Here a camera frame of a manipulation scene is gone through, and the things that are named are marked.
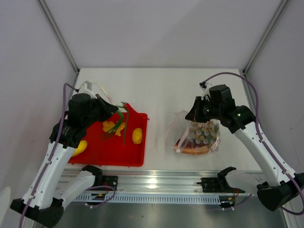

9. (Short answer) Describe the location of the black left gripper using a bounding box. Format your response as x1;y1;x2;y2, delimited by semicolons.
83;94;118;128

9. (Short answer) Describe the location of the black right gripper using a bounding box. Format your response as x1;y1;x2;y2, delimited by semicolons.
185;96;222;123

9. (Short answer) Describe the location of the green scallion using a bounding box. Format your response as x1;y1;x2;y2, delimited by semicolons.
99;102;129;145

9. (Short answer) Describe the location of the brown longan bunch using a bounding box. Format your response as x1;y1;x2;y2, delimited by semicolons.
190;121;220;144

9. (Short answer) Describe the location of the clear zip top bag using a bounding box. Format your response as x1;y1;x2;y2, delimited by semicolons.
164;110;221;155

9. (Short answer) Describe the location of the green round vegetable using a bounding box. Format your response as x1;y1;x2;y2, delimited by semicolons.
212;121;219;132

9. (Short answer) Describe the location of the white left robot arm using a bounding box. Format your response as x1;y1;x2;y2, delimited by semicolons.
10;93;118;228

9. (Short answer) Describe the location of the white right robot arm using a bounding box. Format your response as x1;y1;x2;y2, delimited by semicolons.
185;82;304;211

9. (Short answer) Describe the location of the yellow ginger root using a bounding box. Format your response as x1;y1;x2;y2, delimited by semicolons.
103;121;125;136

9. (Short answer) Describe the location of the red plastic tray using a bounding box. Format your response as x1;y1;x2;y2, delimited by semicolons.
68;103;149;167

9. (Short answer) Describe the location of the yellow mango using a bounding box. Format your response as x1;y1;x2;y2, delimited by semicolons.
71;140;87;157

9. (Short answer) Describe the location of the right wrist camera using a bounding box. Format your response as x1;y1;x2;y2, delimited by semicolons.
199;81;212;99

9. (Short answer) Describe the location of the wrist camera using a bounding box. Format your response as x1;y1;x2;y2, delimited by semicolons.
78;81;94;97
199;81;212;99

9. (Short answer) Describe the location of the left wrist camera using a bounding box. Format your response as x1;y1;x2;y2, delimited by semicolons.
78;81;94;97

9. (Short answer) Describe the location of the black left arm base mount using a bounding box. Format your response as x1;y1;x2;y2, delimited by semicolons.
102;175;118;190

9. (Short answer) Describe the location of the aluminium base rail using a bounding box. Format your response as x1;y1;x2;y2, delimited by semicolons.
47;171;292;197

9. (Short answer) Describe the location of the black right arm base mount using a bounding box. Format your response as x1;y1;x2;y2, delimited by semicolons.
196;177;245;193

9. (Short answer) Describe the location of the white slotted cable duct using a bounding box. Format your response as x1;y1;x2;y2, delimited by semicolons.
74;193;221;205

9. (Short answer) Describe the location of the left aluminium frame post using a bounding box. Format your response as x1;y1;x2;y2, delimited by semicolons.
36;0;80;75

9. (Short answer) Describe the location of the aluminium frame post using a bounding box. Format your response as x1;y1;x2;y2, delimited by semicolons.
242;0;292;76
36;0;80;75

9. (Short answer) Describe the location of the right aluminium frame post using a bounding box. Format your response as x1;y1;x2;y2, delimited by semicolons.
242;0;292;76

